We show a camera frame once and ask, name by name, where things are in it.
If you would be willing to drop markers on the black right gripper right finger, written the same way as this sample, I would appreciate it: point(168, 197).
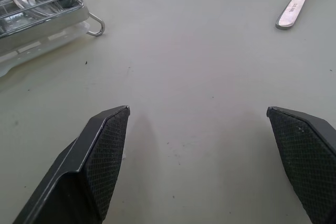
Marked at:
point(307, 150)

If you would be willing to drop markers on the clear plastic drip tray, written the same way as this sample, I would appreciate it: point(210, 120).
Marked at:
point(39, 48)

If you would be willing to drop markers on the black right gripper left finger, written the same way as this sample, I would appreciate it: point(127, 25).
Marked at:
point(78, 161)

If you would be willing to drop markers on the steel spoon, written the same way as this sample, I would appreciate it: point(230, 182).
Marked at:
point(291, 11)

